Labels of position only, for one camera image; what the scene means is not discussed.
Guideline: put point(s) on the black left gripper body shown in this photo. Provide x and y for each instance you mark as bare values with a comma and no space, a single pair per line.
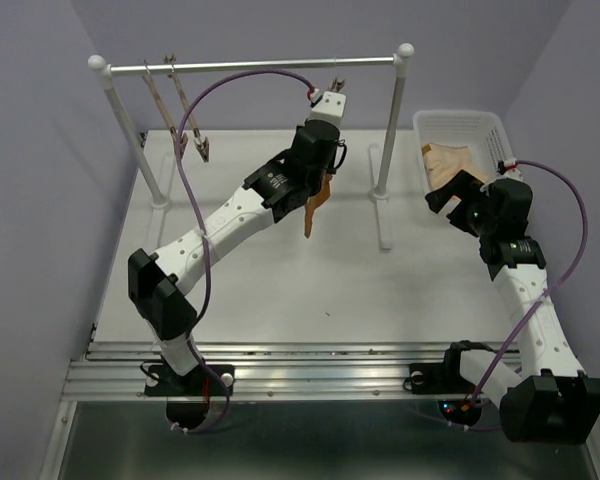
329,169

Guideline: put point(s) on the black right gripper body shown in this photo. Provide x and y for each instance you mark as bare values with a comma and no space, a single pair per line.
483,222

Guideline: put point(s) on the brown underwear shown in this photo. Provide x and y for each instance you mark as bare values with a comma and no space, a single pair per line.
315,202

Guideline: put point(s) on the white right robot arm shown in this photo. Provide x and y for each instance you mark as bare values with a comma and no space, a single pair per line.
534,380

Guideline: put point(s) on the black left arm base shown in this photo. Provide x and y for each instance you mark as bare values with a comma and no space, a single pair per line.
196,402

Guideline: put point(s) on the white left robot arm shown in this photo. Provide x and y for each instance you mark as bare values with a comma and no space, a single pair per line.
159,282

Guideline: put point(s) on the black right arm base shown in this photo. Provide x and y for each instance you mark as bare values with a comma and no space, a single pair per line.
443,378

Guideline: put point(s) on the beige cloth in basket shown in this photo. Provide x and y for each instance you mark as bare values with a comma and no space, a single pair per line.
442,163

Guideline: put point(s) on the white plastic basket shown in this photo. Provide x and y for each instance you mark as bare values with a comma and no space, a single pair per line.
481,132

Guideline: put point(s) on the white clothes rack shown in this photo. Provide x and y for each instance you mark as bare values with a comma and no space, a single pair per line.
159,187

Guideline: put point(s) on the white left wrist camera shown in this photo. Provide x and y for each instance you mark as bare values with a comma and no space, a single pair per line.
328,107

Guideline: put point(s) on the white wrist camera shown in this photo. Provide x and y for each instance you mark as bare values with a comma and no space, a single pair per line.
510,167
328,107

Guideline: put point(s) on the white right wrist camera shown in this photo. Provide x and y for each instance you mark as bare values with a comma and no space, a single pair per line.
510,167

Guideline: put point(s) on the aluminium mounting rail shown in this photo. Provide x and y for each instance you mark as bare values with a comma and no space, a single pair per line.
263,372

